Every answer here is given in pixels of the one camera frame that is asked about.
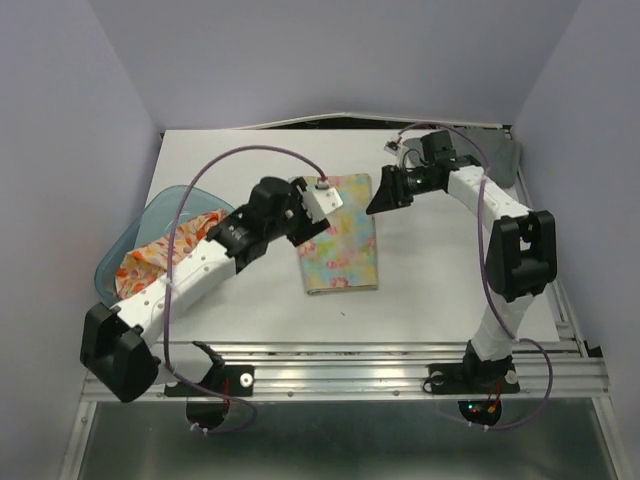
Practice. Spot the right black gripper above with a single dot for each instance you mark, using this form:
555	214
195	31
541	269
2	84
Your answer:
383	200

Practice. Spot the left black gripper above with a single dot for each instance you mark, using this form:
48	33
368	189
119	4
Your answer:
308	230

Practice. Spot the pastel floral skirt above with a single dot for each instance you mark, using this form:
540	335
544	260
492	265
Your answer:
344	257

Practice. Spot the grey pleated skirt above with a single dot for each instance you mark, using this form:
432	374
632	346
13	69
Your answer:
500	155

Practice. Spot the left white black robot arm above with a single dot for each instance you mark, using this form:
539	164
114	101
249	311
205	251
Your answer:
117	340

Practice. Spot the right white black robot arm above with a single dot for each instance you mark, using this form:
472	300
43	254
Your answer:
517	250

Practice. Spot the blue plastic basin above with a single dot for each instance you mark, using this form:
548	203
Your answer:
151	224

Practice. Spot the orange floral skirt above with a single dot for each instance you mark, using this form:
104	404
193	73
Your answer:
142	266

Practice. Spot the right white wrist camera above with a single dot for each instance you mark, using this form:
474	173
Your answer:
395	147

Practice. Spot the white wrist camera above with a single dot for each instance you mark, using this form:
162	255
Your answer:
319	200
395	147

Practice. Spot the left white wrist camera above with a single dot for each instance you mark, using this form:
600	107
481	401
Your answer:
319	200

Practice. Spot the aluminium frame rail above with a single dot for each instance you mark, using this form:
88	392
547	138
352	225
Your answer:
395	371

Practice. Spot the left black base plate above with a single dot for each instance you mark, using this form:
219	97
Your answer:
230	380

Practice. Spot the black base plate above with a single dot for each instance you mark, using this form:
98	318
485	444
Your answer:
230	380
446	379

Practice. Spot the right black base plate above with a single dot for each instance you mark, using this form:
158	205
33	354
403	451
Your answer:
446	379

